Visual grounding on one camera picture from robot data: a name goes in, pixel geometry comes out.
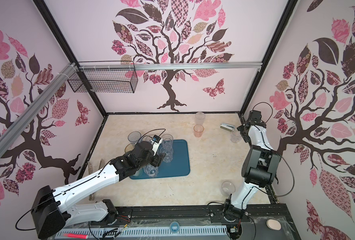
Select yellow translucent glass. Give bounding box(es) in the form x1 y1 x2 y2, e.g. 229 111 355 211
124 143 135 153

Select clear cup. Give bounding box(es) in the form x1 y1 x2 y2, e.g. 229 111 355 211
230 129 242 143
195 112 205 125
143 165 159 178
160 147 174 163
162 134 174 150

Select tall blue translucent cup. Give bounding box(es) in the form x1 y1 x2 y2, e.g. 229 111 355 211
128 131 142 144

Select dark teal plastic tray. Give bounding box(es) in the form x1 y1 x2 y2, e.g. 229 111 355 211
130 140 190 180

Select clear glass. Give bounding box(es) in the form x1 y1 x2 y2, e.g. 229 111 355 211
220 181 236 198
142 135 153 143

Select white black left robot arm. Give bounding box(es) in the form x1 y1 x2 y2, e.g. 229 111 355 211
31 136 165 239

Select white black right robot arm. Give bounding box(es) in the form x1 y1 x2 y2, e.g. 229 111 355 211
223 110 281 222

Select silver metal box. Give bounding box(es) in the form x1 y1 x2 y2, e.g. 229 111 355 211
220 123 235 132

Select wooden tongs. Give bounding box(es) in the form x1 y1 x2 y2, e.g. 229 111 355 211
88 159 106 202

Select pink translucent cup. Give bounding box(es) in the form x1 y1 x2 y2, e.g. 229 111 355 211
193 125 204 138

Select blue tape roll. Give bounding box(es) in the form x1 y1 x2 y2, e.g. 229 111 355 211
170 221 180 234

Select beige round disc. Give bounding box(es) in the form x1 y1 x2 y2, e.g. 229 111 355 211
266 219 281 231

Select pink marker pen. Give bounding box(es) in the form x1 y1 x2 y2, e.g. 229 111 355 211
63 233 89 240

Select black wire basket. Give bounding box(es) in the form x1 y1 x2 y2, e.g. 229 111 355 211
68 60 138 94

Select aluminium rail back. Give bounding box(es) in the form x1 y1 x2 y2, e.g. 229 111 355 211
79 62 262 71

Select aluminium rail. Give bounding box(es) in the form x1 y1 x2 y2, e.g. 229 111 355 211
0 63 78 159
79 62 262 71

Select grey slotted cable duct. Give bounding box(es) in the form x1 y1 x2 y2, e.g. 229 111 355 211
51 226 229 240

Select aluminium rail left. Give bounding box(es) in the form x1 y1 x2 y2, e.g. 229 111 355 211
0 63 78 159

